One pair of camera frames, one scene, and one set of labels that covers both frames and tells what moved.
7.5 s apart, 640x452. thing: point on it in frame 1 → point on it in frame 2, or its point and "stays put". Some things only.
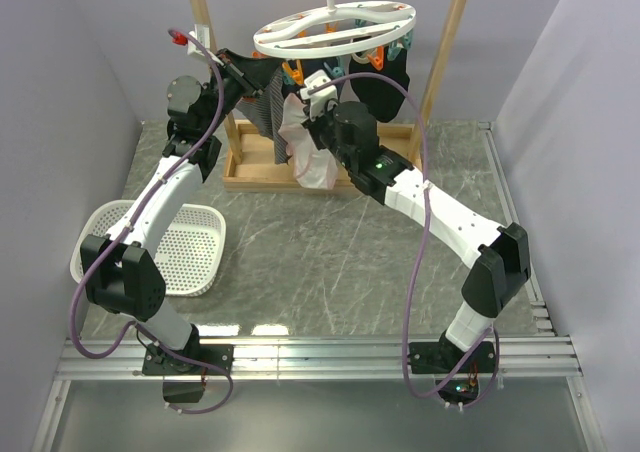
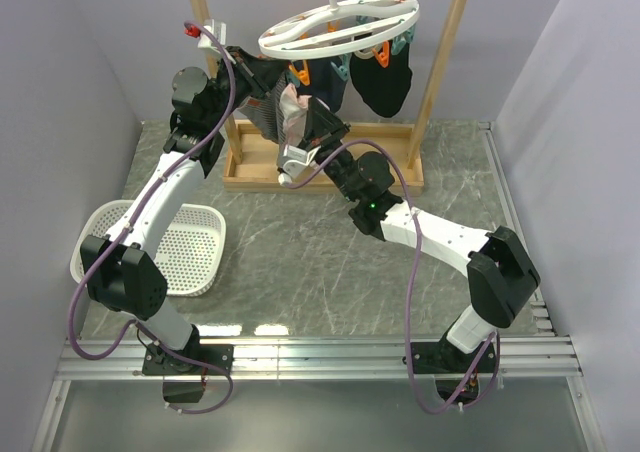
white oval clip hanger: x=336 y=29 stays put
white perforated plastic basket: x=188 y=250 stays put
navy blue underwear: x=308 y=66 → x=326 y=83
